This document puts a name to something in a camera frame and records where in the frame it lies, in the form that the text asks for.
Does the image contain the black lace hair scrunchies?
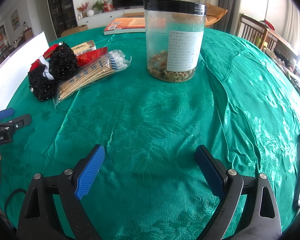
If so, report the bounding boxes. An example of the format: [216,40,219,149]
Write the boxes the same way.
[27,42,79,101]

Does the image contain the red yarn ball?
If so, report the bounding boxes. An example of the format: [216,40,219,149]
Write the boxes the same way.
[29,44,58,72]

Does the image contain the gold tissue pack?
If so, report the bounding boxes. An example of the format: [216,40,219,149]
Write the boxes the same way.
[71,40,96,56]

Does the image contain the wooden cotton swab pack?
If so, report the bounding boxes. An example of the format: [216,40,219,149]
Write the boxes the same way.
[53,50,132,106]

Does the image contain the red tissue pack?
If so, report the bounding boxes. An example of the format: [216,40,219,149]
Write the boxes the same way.
[76,47,108,67]

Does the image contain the white cardboard box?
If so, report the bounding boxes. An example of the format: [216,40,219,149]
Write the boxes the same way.
[0,32,49,111]

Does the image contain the dark dining table set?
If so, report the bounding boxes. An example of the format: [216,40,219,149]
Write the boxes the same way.
[0,27,33,60]

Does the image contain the green satin tablecloth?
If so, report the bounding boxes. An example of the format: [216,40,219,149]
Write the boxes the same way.
[0,29,300,239]

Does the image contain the brown cardboard box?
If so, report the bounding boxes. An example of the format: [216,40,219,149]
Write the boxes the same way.
[61,25,88,37]

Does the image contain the black display cabinet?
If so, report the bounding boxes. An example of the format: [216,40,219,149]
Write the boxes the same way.
[47,0,77,38]

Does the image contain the red flower vase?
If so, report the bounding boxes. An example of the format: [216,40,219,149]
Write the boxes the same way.
[77,2,95,18]

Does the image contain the white tv cabinet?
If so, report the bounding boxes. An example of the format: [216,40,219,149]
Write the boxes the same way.
[77,8,144,29]

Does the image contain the cluttered side table items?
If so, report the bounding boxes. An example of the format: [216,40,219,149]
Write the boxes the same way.
[263,48,300,95]

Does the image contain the orange paperback book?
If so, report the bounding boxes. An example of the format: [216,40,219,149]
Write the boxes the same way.
[104,17,145,35]

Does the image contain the wooden dining chair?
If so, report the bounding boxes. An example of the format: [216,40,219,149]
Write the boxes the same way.
[236,14,269,50]

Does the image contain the clear jar black lid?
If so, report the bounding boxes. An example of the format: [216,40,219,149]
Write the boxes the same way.
[143,0,207,83]

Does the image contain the orange lounge chair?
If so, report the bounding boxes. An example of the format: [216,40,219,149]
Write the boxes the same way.
[205,3,228,27]

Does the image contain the gray curtain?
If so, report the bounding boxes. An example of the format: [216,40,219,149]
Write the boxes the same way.
[219,0,241,35]

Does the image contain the black power cable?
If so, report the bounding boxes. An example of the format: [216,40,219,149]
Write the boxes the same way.
[4,188,27,221]

